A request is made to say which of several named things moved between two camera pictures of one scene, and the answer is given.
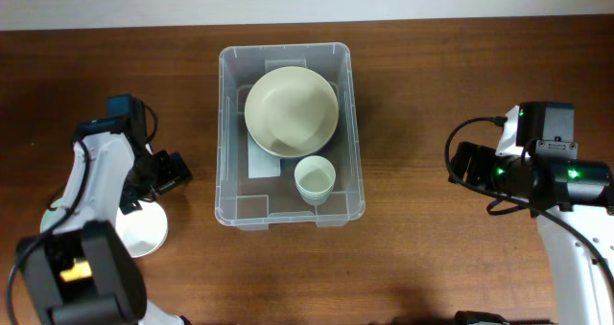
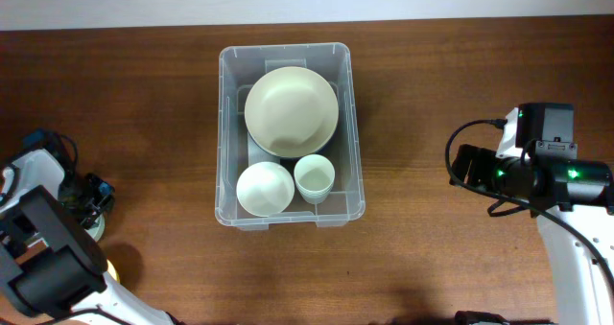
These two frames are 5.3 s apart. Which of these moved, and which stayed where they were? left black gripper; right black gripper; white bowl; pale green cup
Moved: left black gripper; white bowl
Stayed: right black gripper; pale green cup
